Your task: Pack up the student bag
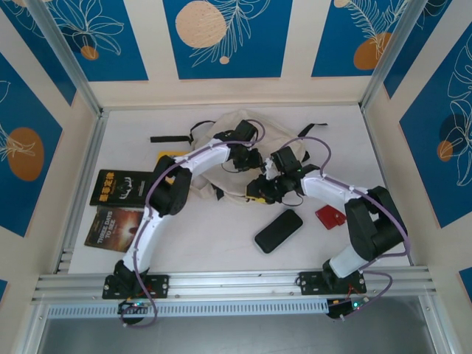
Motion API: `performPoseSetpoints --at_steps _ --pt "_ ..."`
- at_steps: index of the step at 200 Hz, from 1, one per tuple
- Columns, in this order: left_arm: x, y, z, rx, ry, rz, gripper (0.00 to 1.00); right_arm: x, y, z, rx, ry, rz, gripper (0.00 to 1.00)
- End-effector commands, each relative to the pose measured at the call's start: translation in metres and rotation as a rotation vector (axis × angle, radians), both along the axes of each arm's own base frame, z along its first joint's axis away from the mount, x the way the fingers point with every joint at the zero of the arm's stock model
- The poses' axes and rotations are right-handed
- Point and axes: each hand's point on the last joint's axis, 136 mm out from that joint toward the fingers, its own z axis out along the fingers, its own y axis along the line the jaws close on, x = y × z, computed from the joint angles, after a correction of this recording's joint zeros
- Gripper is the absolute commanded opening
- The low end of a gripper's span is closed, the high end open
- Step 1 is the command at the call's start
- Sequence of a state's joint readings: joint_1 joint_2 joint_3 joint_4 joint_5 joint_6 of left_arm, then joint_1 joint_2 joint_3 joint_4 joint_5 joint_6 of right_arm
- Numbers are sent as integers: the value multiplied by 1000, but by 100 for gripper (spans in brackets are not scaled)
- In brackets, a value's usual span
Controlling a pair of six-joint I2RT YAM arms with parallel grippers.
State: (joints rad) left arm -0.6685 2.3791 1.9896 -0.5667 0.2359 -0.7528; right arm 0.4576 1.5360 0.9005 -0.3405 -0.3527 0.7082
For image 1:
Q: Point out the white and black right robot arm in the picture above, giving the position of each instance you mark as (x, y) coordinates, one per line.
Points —
(332, 184)

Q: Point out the small red box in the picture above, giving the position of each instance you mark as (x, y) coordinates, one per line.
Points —
(328, 217)

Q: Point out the aluminium mounting rail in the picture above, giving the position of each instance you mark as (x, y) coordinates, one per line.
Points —
(236, 284)

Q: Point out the blue floral wall panel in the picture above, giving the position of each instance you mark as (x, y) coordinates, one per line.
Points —
(46, 55)
(424, 166)
(22, 110)
(258, 55)
(420, 37)
(332, 55)
(129, 66)

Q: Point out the aluminium frame post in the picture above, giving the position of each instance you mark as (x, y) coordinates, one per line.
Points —
(66, 55)
(393, 55)

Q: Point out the beige canvas backpack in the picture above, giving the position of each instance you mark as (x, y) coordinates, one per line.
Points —
(225, 123)

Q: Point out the black oblong case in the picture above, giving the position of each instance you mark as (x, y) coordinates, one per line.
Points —
(278, 231)

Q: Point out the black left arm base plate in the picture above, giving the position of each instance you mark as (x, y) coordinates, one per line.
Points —
(162, 285)

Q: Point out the black book with gold title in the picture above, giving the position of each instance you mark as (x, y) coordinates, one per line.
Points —
(118, 188)

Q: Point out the grey metal sheet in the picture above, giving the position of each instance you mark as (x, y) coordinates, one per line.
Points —
(236, 337)

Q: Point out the small controller board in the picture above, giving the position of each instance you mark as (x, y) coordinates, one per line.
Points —
(350, 306)
(134, 304)

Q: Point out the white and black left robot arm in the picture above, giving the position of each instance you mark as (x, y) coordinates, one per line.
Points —
(206, 156)

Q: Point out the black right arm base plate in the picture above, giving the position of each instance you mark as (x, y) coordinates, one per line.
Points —
(308, 282)

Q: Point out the brown book with sunset cover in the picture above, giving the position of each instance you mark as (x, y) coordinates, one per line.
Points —
(110, 228)

